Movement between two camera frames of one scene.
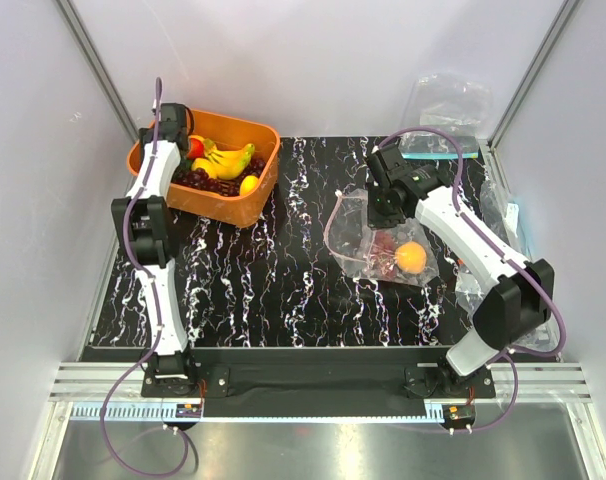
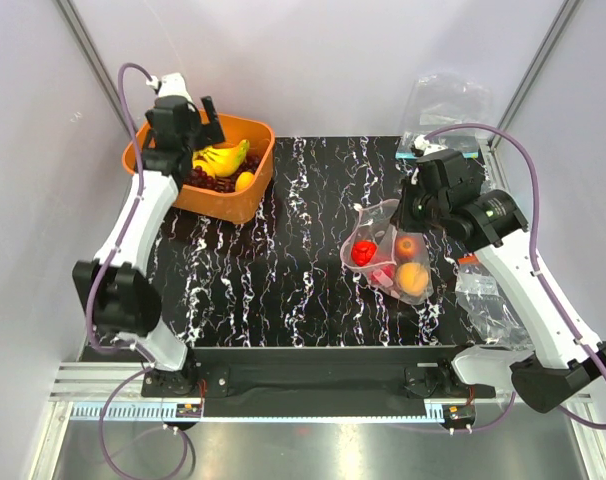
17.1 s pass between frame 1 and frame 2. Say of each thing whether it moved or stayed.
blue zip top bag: stayed
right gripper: moved
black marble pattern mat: stayed
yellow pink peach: moved
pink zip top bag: moved
